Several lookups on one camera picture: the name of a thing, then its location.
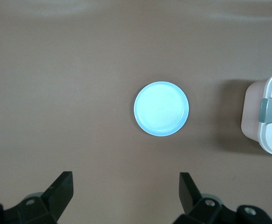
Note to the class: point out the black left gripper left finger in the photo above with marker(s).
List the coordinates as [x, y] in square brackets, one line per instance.
[56, 198]

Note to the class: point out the light blue round plate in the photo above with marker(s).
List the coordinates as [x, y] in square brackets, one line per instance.
[161, 109]

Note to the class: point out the brown table mat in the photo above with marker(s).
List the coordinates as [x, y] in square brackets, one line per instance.
[56, 93]

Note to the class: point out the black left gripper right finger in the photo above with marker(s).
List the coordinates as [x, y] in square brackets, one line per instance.
[191, 198]

